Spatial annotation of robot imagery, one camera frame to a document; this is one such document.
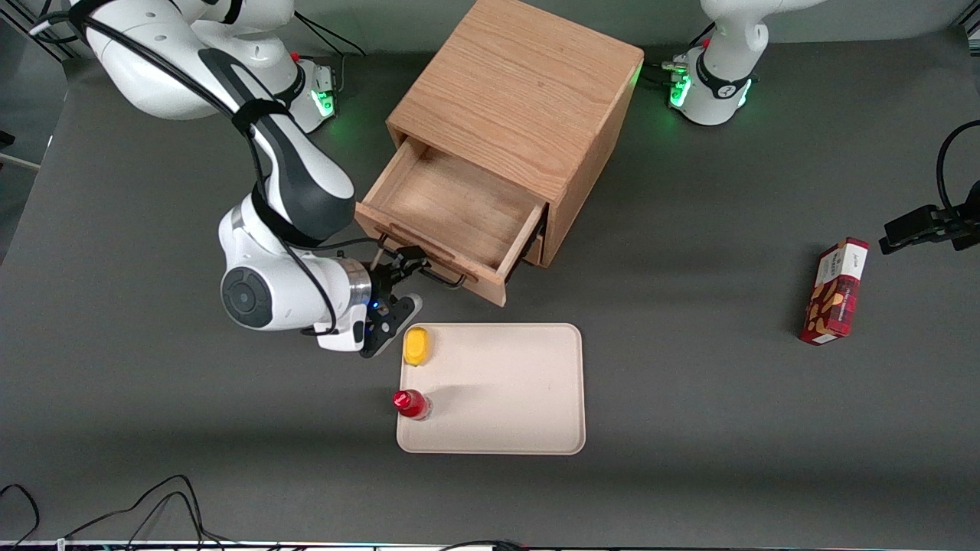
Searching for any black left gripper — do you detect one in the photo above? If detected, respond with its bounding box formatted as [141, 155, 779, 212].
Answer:
[878, 180, 980, 256]

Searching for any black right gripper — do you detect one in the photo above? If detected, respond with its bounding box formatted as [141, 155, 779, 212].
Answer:
[360, 246, 431, 360]

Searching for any oak wooden drawer cabinet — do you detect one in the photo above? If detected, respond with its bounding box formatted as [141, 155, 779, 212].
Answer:
[386, 0, 645, 269]

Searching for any yellow plastic toy fruit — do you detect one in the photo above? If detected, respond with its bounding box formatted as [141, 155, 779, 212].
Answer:
[403, 326, 431, 367]

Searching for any red plaid snack box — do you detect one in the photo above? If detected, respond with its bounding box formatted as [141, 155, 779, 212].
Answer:
[799, 237, 871, 347]

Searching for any red capped small bottle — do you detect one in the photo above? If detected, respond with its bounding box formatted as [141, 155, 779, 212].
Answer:
[392, 389, 433, 421]

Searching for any beige plastic tray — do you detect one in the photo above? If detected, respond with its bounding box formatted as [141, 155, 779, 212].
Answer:
[396, 322, 587, 456]

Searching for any black looped cable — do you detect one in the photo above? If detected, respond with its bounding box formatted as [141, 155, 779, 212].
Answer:
[936, 119, 980, 217]

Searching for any black cable at arm base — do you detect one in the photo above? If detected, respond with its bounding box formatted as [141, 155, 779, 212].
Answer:
[292, 11, 368, 93]

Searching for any long black floor cable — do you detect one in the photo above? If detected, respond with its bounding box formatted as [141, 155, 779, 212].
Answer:
[63, 474, 246, 551]

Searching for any short black curved cable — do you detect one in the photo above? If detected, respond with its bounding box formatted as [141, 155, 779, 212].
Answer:
[0, 484, 41, 549]

